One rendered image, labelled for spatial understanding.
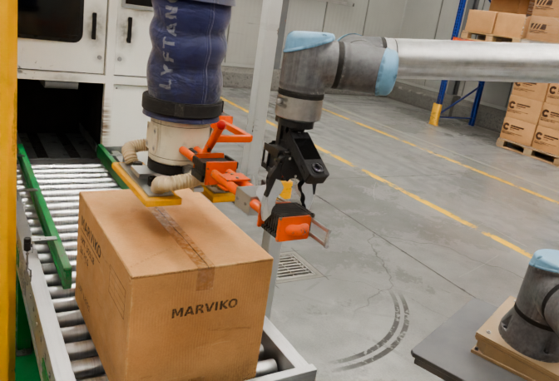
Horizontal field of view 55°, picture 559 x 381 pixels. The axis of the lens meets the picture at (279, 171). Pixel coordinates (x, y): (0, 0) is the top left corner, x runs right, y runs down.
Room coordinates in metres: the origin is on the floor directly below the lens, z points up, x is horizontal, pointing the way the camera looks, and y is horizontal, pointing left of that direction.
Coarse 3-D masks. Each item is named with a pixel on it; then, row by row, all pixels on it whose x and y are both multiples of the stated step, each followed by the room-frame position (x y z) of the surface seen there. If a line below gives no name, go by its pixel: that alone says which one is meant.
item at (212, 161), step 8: (216, 152) 1.36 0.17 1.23; (192, 160) 1.32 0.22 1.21; (200, 160) 1.29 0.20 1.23; (208, 160) 1.32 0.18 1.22; (216, 160) 1.33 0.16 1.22; (224, 160) 1.34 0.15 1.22; (232, 160) 1.33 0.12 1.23; (192, 168) 1.31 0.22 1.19; (200, 168) 1.27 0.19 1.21; (208, 168) 1.26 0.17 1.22; (216, 168) 1.28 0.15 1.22; (224, 168) 1.29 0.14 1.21; (232, 168) 1.30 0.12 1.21; (200, 176) 1.27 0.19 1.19; (208, 176) 1.26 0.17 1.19; (208, 184) 1.26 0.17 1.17; (216, 184) 1.28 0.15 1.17
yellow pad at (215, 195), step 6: (204, 186) 1.48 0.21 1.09; (210, 186) 1.48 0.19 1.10; (204, 192) 1.46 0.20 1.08; (210, 192) 1.44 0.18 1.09; (216, 192) 1.44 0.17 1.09; (222, 192) 1.45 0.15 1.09; (228, 192) 1.46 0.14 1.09; (210, 198) 1.42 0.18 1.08; (216, 198) 1.42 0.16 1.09; (222, 198) 1.43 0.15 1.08; (228, 198) 1.44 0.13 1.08; (234, 198) 1.45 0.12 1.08
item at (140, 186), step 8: (112, 168) 1.57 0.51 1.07; (120, 168) 1.54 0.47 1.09; (128, 168) 1.53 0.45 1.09; (120, 176) 1.50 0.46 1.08; (128, 176) 1.47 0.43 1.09; (136, 176) 1.47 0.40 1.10; (152, 176) 1.42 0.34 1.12; (128, 184) 1.43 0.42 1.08; (136, 184) 1.42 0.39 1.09; (144, 184) 1.41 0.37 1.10; (136, 192) 1.37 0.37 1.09; (144, 192) 1.36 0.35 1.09; (152, 192) 1.36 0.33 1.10; (168, 192) 1.38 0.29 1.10; (144, 200) 1.31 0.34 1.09; (152, 200) 1.32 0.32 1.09; (160, 200) 1.33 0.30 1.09; (168, 200) 1.34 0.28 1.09; (176, 200) 1.35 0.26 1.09
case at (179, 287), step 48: (96, 192) 1.67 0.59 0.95; (192, 192) 1.81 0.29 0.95; (96, 240) 1.45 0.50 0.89; (144, 240) 1.37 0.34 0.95; (192, 240) 1.41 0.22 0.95; (240, 240) 1.46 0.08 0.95; (96, 288) 1.42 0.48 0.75; (144, 288) 1.18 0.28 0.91; (192, 288) 1.25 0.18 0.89; (240, 288) 1.33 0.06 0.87; (96, 336) 1.40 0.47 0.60; (144, 336) 1.18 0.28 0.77; (192, 336) 1.26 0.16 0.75; (240, 336) 1.34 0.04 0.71
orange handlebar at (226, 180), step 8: (224, 120) 1.88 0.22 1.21; (232, 128) 1.79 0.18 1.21; (224, 136) 1.64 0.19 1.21; (232, 136) 1.66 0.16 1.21; (240, 136) 1.68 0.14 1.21; (248, 136) 1.69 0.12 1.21; (184, 152) 1.41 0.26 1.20; (192, 152) 1.40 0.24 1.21; (200, 152) 1.42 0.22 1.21; (216, 176) 1.24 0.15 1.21; (224, 176) 1.21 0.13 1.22; (232, 176) 1.22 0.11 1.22; (240, 176) 1.23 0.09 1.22; (224, 184) 1.20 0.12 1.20; (232, 184) 1.18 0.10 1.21; (240, 184) 1.22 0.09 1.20; (248, 184) 1.20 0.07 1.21; (232, 192) 1.16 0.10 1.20; (256, 200) 1.09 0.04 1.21; (256, 208) 1.07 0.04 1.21; (304, 224) 0.99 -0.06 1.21; (288, 232) 0.97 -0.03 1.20; (296, 232) 0.97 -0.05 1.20; (304, 232) 0.98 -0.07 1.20
